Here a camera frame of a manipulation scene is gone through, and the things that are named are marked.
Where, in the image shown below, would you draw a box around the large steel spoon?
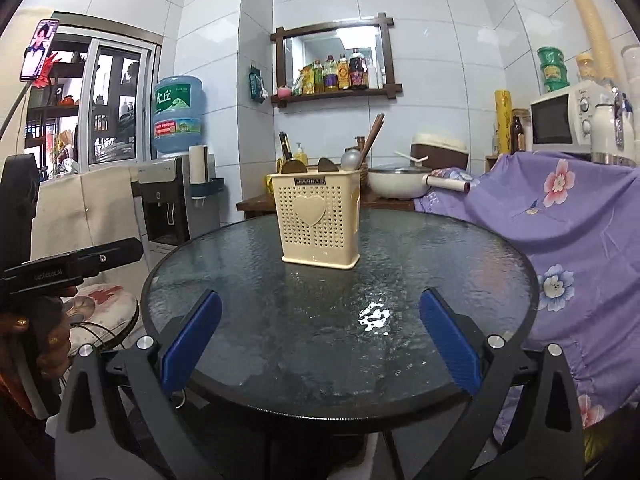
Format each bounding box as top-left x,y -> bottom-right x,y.
340,148 -> 361,171

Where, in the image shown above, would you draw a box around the brown wooden chopstick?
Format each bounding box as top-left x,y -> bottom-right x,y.
357,114 -> 385,169

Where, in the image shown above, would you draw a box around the black chopstick gold band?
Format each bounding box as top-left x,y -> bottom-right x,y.
279,131 -> 293,162

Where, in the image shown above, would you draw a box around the steel spoon brown handle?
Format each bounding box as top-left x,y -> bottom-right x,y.
318,157 -> 340,172

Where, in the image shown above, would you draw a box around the left hand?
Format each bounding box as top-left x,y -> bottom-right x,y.
0,286 -> 74,380

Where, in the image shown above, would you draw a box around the round stool cushion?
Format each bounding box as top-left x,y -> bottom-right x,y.
63,284 -> 139,356

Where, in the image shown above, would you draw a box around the water dispenser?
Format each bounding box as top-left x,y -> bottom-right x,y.
131,154 -> 224,266

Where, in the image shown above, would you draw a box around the purple floral cloth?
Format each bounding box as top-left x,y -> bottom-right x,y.
414,152 -> 639,460

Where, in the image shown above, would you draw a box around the beige plastic utensil holder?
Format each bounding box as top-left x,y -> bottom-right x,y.
271,170 -> 360,270

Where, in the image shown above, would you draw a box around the rice cooker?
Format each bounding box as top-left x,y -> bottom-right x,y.
410,133 -> 469,170

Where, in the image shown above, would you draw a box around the blue water bottle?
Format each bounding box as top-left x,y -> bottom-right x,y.
152,75 -> 205,157

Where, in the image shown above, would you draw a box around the white microwave oven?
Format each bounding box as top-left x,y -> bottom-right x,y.
529,80 -> 613,154

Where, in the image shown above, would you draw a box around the yellow roll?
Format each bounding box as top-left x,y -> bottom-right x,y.
495,90 -> 513,155

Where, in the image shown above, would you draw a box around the white kettle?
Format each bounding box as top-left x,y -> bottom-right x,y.
590,103 -> 637,168

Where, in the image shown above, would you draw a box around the green stacked tins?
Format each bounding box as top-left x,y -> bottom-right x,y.
537,47 -> 570,92

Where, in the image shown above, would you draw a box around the wooden wall shelf mirror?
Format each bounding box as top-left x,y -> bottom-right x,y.
270,13 -> 402,108

